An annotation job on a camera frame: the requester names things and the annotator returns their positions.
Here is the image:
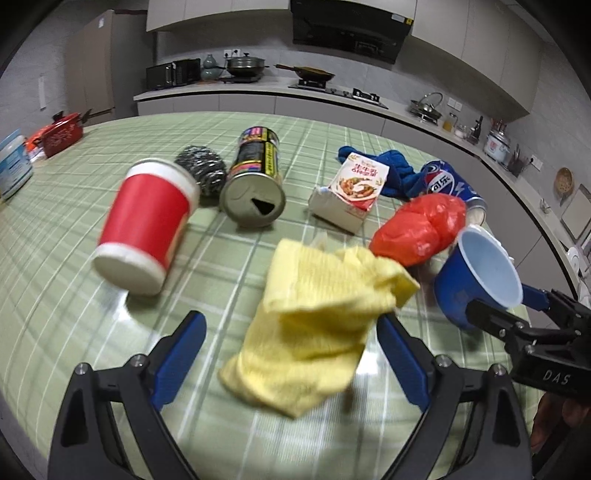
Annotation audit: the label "blue soda can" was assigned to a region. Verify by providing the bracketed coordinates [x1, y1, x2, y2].
[409, 160, 488, 224]

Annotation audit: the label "white rice cooker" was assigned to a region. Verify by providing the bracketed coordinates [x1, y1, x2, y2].
[485, 129, 511, 162]

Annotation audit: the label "red plastic bag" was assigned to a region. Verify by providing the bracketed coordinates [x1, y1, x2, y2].
[369, 194, 467, 266]

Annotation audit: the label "frying pan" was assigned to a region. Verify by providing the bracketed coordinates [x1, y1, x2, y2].
[276, 63, 336, 82]

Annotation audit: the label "red pot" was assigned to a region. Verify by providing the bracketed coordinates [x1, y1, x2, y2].
[41, 111, 93, 158]

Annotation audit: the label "steel wool scrubber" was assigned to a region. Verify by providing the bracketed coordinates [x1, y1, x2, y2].
[174, 145, 227, 198]

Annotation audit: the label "yellow cloth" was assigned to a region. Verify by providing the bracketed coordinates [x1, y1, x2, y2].
[218, 239, 421, 418]

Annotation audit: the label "grey cutting board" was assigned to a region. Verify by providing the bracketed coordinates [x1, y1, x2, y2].
[560, 185, 591, 241]

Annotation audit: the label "upper wall cabinets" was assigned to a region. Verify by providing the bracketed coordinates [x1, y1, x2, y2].
[148, 0, 544, 117]

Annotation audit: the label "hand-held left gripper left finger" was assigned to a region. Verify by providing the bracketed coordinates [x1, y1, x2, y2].
[47, 310, 208, 480]

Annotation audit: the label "black range hood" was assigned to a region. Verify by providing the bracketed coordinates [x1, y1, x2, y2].
[290, 0, 413, 64]

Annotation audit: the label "white milk carton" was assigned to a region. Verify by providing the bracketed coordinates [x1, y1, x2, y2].
[308, 152, 391, 235]

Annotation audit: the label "kettle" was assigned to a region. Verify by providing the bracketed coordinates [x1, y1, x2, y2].
[409, 92, 445, 125]

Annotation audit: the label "gas stove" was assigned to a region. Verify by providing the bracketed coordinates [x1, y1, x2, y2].
[288, 78, 389, 110]

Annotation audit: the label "wok with glass lid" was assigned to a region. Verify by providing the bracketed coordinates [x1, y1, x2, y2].
[225, 52, 270, 78]

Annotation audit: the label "blue plastic cup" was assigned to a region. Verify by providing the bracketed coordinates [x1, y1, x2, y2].
[433, 225, 524, 330]

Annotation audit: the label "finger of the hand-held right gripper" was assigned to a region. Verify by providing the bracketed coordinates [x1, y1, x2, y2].
[465, 299, 536, 344]
[521, 284, 591, 324]

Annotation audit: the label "red paper cup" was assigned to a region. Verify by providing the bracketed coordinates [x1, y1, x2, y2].
[92, 158, 201, 296]

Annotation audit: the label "black and yellow can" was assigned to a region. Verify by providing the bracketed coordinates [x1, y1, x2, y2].
[219, 126, 287, 229]

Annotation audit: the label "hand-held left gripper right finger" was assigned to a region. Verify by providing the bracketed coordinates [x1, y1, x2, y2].
[376, 311, 536, 480]

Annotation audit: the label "blue cloth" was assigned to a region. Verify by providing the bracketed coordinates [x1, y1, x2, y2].
[338, 146, 428, 200]

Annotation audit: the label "white plastic tub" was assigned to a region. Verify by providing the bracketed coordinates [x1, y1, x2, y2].
[0, 129, 34, 201]

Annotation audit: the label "black microwave oven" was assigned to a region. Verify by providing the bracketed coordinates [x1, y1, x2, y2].
[146, 60, 202, 92]

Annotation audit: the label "utensil holder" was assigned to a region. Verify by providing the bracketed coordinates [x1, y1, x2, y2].
[508, 145, 530, 176]

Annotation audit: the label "person's right hand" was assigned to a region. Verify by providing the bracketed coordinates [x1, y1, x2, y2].
[529, 392, 591, 457]

